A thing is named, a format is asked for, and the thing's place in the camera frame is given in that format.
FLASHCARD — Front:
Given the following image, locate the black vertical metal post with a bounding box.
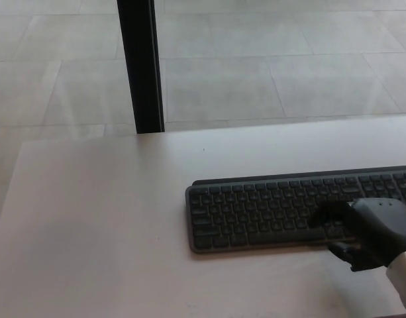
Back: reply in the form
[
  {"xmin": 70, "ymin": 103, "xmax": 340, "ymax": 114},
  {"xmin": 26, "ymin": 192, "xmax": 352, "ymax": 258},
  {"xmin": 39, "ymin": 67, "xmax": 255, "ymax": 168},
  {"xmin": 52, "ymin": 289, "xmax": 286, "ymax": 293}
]
[{"xmin": 116, "ymin": 0, "xmax": 166, "ymax": 134}]

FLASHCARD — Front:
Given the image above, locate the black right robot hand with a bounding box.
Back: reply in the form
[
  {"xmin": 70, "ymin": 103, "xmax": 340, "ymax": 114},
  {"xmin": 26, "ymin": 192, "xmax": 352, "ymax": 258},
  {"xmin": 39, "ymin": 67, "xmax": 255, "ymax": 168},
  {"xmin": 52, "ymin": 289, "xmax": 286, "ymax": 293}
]
[{"xmin": 309, "ymin": 198, "xmax": 406, "ymax": 273}]

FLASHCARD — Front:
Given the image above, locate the black wireless keyboard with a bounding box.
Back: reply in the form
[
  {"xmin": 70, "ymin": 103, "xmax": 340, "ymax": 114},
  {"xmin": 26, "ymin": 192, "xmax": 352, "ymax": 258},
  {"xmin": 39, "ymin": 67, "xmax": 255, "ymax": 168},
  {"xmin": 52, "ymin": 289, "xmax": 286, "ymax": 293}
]
[{"xmin": 185, "ymin": 164, "xmax": 406, "ymax": 255}]

